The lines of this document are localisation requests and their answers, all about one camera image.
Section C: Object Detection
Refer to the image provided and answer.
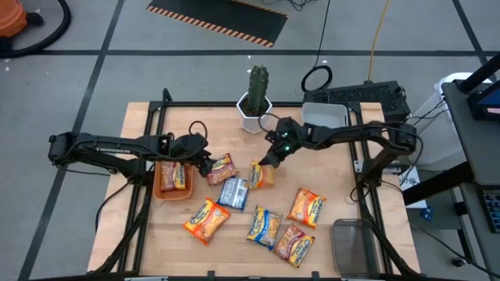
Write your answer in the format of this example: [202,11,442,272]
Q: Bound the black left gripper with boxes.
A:
[168,131,218,179]

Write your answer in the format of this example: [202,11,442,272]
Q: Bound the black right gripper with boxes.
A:
[258,116,312,169]

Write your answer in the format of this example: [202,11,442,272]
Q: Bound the red beef ramen pack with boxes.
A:
[273,222,316,269]
[159,161,188,192]
[205,152,239,187]

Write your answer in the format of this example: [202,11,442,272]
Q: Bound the orange chicken ramen pack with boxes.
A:
[248,158,276,191]
[287,187,328,230]
[182,197,231,247]

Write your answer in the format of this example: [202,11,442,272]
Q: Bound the blue soy sauce ramen pack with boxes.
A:
[245,205,283,251]
[216,176,250,212]

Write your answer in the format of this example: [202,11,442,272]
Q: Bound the white hexagonal plant pot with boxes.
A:
[235,91,273,135]

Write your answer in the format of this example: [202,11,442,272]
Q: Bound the orange plastic bin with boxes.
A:
[152,158,195,202]

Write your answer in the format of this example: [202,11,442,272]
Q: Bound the light grey plastic bin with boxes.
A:
[301,101,349,130]

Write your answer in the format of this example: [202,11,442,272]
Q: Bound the green cactus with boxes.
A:
[247,64,270,115]

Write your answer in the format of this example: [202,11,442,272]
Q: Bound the dark grey plastic bin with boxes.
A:
[330,218,378,279]

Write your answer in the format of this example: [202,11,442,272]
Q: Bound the white paper sheet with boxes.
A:
[398,165,429,210]

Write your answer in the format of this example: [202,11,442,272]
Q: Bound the black hazard-striped floor mat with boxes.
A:
[146,0,289,49]

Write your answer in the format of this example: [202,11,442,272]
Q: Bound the white translucent container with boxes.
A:
[405,72,493,169]

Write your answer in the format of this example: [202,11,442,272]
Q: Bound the grey desk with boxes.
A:
[402,52,500,281]

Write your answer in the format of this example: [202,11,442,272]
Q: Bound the black monitor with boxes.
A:
[466,88,500,122]

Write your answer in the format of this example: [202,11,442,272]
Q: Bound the black keyboard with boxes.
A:
[482,188,500,234]

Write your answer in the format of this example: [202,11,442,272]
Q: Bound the orange shop vacuum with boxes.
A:
[0,0,45,54]

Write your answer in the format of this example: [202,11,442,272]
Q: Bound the black aluminium table frame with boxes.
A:
[87,87,421,281]

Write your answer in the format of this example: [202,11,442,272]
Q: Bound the black floor cable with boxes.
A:
[95,181,132,235]

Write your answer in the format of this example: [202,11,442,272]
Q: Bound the black hanging cable with coil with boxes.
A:
[299,0,334,94]

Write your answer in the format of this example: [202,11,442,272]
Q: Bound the yellow hanging cable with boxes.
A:
[366,0,391,84]

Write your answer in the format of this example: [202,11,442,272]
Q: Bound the tangled black floor cables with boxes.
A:
[260,0,313,12]

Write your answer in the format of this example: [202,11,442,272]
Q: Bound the black vacuum hose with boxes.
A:
[0,0,73,59]

